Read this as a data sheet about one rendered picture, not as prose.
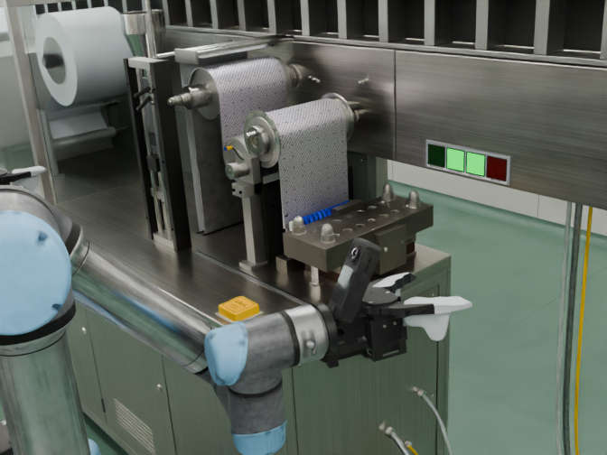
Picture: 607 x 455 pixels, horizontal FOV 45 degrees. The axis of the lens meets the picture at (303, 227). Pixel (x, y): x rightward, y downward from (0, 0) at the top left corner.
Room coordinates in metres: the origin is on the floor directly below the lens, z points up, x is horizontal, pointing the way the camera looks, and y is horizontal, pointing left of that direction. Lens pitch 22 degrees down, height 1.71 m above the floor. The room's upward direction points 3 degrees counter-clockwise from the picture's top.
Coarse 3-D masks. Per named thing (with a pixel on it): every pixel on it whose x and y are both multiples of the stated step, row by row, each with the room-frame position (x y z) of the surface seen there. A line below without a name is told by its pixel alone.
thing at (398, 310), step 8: (392, 304) 0.87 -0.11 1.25; (400, 304) 0.87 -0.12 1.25; (408, 304) 0.87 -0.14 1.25; (416, 304) 0.86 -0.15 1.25; (424, 304) 0.86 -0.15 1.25; (432, 304) 0.86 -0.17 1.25; (384, 312) 0.86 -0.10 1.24; (392, 312) 0.86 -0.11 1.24; (400, 312) 0.86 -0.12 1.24; (408, 312) 0.86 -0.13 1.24; (416, 312) 0.85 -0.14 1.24; (424, 312) 0.86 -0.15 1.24; (432, 312) 0.86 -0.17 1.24
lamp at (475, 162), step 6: (468, 156) 1.70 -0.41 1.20; (474, 156) 1.69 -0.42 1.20; (480, 156) 1.68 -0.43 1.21; (468, 162) 1.70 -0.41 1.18; (474, 162) 1.69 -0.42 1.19; (480, 162) 1.67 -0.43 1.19; (468, 168) 1.70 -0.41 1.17; (474, 168) 1.69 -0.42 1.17; (480, 168) 1.67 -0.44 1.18; (480, 174) 1.67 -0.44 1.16
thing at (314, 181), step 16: (336, 144) 1.88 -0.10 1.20; (288, 160) 1.77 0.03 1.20; (304, 160) 1.80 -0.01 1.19; (320, 160) 1.84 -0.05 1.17; (336, 160) 1.88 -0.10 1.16; (288, 176) 1.77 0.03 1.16; (304, 176) 1.80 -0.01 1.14; (320, 176) 1.84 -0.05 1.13; (336, 176) 1.87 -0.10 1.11; (288, 192) 1.76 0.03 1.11; (304, 192) 1.80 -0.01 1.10; (320, 192) 1.83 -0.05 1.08; (336, 192) 1.87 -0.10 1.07; (288, 208) 1.76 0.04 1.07; (304, 208) 1.80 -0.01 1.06; (320, 208) 1.83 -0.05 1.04
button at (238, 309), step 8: (240, 296) 1.57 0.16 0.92; (224, 304) 1.53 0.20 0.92; (232, 304) 1.53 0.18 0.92; (240, 304) 1.52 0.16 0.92; (248, 304) 1.52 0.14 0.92; (256, 304) 1.52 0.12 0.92; (224, 312) 1.51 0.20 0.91; (232, 312) 1.49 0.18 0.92; (240, 312) 1.49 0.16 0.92; (248, 312) 1.50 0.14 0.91; (256, 312) 1.51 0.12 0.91; (232, 320) 1.49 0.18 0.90; (240, 320) 1.48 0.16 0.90
